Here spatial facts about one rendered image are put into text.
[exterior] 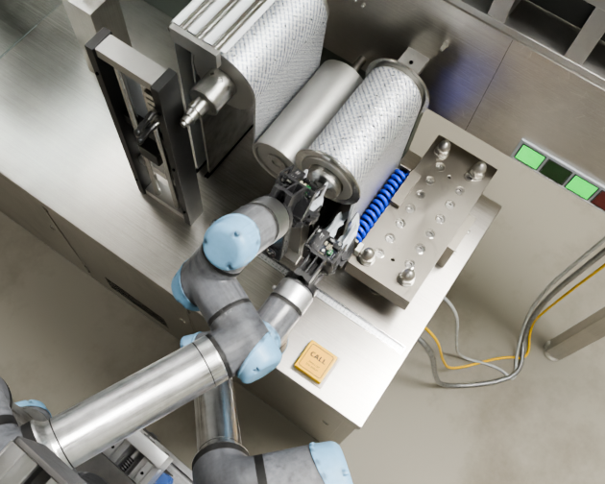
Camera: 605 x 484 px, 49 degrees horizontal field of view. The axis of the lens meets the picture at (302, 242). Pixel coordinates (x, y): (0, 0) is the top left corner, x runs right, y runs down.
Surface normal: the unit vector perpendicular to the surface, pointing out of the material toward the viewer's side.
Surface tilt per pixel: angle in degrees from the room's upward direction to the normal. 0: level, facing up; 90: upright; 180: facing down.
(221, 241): 50
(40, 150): 0
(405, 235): 0
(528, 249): 0
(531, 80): 90
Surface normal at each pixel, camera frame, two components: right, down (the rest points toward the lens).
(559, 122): -0.57, 0.75
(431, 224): 0.06, -0.39
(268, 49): 0.59, 0.07
